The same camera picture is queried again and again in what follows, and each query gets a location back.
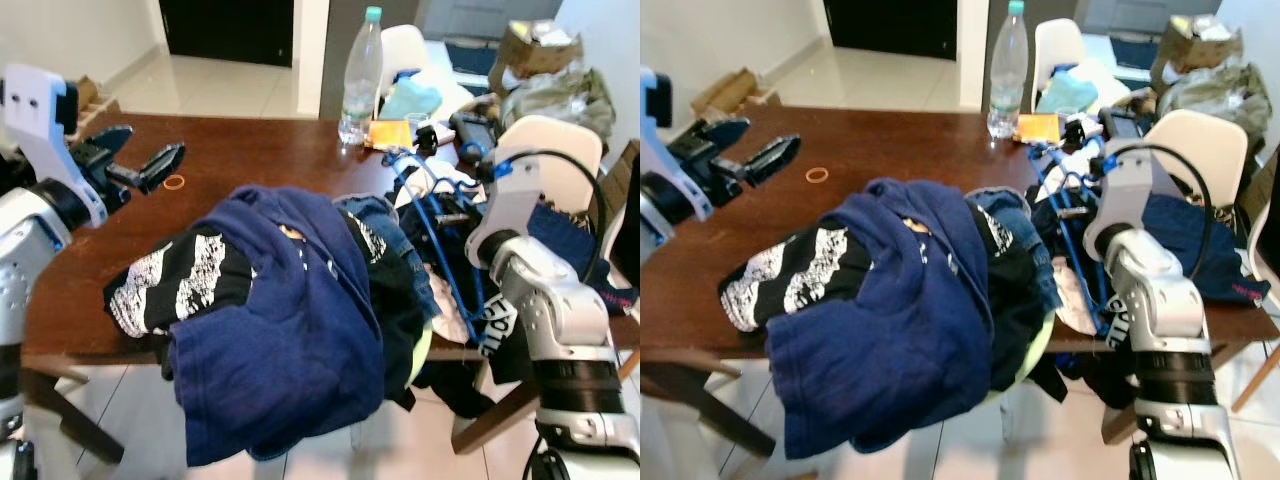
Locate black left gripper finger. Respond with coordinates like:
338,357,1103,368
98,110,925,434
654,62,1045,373
690,117,751,159
88,125,134,161
128,143,187,196
738,135,802,188

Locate blue plastic hanger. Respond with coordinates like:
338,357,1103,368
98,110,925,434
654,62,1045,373
383,148,496,358
1030,143,1116,336

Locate flat cardboard box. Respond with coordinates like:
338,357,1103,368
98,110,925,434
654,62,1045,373
690,68,781,119
75,75,121,116

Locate blue denim jeans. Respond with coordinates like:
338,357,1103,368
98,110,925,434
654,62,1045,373
968,187,1063,316
335,193,441,321

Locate orange envelope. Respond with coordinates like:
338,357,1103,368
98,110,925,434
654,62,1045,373
365,118,413,149
1015,113,1063,141

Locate black device with screen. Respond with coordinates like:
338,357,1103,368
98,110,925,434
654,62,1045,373
450,112,498,161
1100,105,1146,141

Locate brown wooden table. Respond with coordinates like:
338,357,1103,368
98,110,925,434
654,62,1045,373
20,108,640,466
640,105,1280,461

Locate teal cloth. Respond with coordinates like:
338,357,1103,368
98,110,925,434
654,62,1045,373
380,75,443,121
1035,70,1099,113

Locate cream plastic chair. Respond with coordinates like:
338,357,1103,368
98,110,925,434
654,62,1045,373
497,115,606,216
1143,108,1251,181

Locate black shirt with white lettering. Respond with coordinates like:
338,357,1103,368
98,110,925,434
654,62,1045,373
420,290,541,416
1060,290,1141,406

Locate clear plastic water bottle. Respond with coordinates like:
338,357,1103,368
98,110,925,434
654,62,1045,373
338,6,385,147
987,0,1031,139

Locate black shirt with white stripes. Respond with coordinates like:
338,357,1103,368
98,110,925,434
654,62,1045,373
718,200,1066,406
103,205,433,413

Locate olive green bag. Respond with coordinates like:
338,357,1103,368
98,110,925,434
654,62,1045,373
1155,62,1276,136
497,65,616,141

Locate dark blue doormat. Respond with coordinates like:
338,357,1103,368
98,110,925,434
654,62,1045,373
1095,32,1153,71
445,38,498,76

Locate white plastic chair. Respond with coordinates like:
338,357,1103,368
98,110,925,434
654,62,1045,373
1032,18,1086,91
378,25,431,101

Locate open cardboard box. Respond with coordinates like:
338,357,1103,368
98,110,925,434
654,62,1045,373
1150,15,1241,76
503,20,583,81

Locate royal blue sweatshirt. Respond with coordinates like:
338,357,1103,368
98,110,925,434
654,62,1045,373
165,185,391,468
765,178,1001,461

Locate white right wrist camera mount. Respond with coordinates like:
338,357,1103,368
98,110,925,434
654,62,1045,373
1083,150,1161,261
465,155,546,269

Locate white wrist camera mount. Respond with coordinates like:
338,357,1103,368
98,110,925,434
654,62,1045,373
465,155,546,269
0,64,109,229
640,66,674,131
1083,150,1161,261

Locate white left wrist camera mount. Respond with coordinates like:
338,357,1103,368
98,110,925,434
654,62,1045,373
0,64,109,229
640,66,674,131

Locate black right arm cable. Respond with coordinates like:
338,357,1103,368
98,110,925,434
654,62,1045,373
1100,143,1211,281
495,150,606,286

